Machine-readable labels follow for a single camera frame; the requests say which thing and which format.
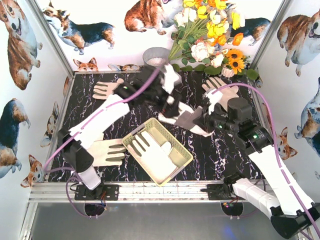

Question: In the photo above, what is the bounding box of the grey bucket with gravel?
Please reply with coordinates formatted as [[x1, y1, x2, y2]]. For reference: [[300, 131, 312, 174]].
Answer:
[[142, 47, 170, 67]]

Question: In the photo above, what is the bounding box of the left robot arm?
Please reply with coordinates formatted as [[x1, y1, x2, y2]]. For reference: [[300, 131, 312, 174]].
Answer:
[[58, 63, 182, 191]]

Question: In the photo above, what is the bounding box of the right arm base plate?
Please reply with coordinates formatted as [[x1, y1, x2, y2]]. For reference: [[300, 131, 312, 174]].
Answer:
[[200, 184, 239, 201]]

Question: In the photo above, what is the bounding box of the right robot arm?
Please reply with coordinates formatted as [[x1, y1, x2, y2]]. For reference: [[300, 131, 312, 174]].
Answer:
[[193, 88, 320, 239]]

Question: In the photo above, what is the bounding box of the artificial flower bouquet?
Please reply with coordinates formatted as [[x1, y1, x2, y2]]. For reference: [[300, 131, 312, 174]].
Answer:
[[168, 0, 246, 68]]

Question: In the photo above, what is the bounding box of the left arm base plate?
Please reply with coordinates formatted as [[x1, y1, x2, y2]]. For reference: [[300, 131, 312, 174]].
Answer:
[[74, 184, 120, 201]]

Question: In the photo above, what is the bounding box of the pale green storage basket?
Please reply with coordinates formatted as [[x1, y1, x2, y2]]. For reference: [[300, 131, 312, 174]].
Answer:
[[122, 117, 194, 187]]

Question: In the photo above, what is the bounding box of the white glove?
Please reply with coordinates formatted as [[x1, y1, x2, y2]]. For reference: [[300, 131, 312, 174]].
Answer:
[[201, 76, 239, 112], [158, 102, 214, 137], [92, 78, 124, 100], [87, 138, 126, 167], [127, 131, 177, 185]]

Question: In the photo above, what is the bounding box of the sunflower pot white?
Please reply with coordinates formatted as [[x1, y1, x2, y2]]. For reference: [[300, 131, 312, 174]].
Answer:
[[220, 48, 251, 78]]

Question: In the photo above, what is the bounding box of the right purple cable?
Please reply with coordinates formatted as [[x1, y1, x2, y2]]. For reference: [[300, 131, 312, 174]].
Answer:
[[209, 83, 320, 240]]

